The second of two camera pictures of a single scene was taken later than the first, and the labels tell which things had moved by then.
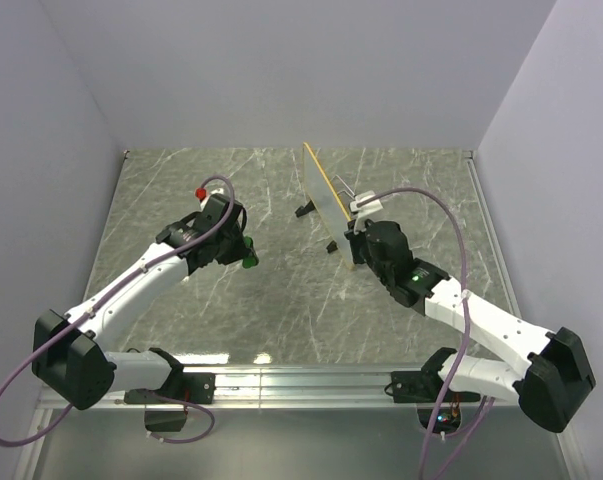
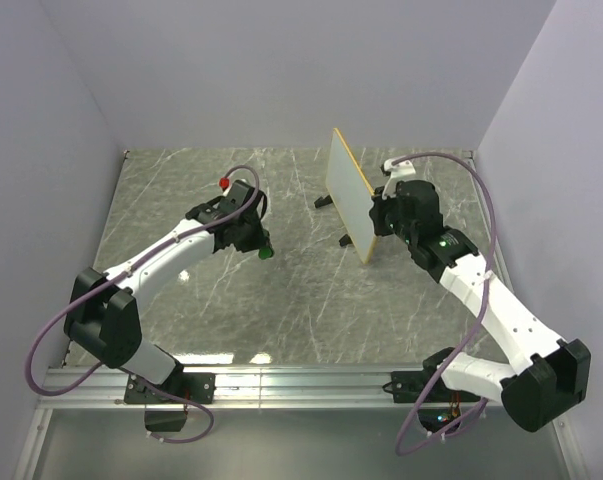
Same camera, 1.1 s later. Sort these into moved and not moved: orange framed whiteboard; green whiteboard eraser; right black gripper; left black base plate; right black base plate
Moved: green whiteboard eraser; orange framed whiteboard; right black gripper
Not moved: right black base plate; left black base plate
